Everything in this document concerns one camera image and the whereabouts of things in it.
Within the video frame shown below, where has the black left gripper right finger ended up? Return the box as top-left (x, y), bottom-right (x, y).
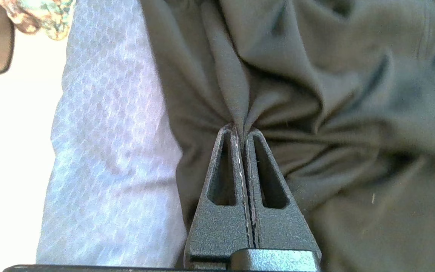
top-left (242, 128), bottom-right (322, 262)

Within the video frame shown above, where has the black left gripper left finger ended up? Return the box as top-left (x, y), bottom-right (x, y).
top-left (184, 124), bottom-right (255, 267)

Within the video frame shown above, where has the black printed T-shirt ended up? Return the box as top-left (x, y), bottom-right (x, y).
top-left (138, 0), bottom-right (435, 272)

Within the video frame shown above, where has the blue bed sheet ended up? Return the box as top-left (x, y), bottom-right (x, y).
top-left (35, 0), bottom-right (188, 267)

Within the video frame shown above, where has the patterned cloth item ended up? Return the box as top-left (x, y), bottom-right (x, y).
top-left (0, 0), bottom-right (77, 41)

